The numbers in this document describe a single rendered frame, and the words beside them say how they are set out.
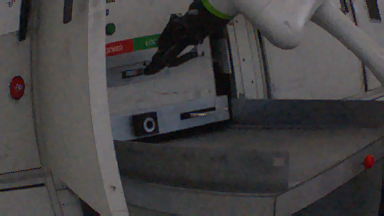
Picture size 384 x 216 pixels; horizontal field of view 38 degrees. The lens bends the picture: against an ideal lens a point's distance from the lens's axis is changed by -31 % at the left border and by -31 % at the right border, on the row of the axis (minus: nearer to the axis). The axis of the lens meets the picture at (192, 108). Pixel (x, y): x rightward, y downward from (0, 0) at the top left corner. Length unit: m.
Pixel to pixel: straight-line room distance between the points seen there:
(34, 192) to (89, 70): 0.64
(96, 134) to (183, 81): 0.93
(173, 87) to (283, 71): 0.35
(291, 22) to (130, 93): 0.51
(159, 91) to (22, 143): 0.53
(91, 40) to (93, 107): 0.09
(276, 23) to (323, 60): 0.80
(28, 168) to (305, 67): 1.04
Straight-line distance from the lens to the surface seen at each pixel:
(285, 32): 1.46
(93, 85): 0.96
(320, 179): 1.16
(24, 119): 1.51
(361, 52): 1.88
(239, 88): 1.94
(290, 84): 2.07
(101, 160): 0.97
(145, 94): 1.80
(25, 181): 1.54
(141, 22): 1.80
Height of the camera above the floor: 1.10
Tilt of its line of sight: 6 degrees down
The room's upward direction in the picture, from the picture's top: 6 degrees counter-clockwise
